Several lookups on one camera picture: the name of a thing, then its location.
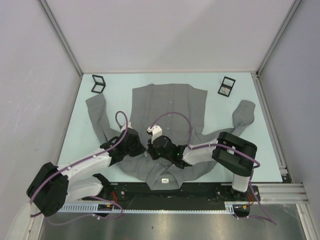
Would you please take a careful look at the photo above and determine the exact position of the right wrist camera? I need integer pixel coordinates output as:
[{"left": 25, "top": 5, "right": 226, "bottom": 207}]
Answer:
[{"left": 146, "top": 125, "right": 163, "bottom": 142}]

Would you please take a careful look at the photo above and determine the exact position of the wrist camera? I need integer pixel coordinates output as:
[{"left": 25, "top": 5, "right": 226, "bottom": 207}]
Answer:
[
  {"left": 146, "top": 125, "right": 163, "bottom": 142},
  {"left": 120, "top": 121, "right": 132, "bottom": 132}
]

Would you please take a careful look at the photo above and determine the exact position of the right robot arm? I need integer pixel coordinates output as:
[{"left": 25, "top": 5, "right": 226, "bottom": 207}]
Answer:
[{"left": 147, "top": 131, "right": 260, "bottom": 201}]

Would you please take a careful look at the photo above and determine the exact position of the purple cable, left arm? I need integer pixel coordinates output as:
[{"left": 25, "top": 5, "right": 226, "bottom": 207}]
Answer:
[{"left": 28, "top": 111, "right": 130, "bottom": 226}]

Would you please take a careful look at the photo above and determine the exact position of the aluminium frame rail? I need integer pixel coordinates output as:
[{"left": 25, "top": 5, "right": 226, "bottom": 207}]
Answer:
[{"left": 256, "top": 183, "right": 309, "bottom": 204}]

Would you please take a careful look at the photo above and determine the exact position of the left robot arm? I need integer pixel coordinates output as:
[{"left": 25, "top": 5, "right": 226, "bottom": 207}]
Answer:
[{"left": 5, "top": 128, "right": 148, "bottom": 240}]

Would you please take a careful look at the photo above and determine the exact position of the black display box, right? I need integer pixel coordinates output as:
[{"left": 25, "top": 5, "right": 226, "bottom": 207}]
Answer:
[{"left": 217, "top": 76, "right": 236, "bottom": 98}]

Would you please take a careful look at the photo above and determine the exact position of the black display box,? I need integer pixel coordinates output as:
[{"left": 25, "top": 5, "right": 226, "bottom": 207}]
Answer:
[
  {"left": 217, "top": 76, "right": 236, "bottom": 98},
  {"left": 91, "top": 74, "right": 106, "bottom": 94}
]

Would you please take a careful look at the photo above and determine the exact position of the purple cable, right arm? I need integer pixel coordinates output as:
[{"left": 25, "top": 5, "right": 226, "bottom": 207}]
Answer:
[{"left": 149, "top": 112, "right": 278, "bottom": 226}]

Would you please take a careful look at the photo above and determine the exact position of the black display box, left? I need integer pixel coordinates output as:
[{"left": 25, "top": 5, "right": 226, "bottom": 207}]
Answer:
[{"left": 91, "top": 74, "right": 106, "bottom": 94}]

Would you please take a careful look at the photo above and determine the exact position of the grey button-up shirt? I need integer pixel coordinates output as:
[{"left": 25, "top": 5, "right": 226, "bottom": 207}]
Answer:
[{"left": 85, "top": 83, "right": 257, "bottom": 191}]

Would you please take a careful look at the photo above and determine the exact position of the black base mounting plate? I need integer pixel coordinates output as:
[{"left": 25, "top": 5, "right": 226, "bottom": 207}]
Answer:
[{"left": 97, "top": 182, "right": 261, "bottom": 203}]

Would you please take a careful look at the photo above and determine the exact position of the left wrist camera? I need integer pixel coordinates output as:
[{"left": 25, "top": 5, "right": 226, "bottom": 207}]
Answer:
[{"left": 120, "top": 121, "right": 132, "bottom": 132}]

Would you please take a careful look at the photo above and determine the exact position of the white slotted cable duct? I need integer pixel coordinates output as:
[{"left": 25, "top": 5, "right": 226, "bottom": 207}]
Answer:
[{"left": 59, "top": 201, "right": 237, "bottom": 214}]

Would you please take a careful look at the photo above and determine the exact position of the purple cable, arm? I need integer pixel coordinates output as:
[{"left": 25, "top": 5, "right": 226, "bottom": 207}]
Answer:
[
  {"left": 28, "top": 111, "right": 130, "bottom": 226},
  {"left": 149, "top": 112, "right": 278, "bottom": 226}
]

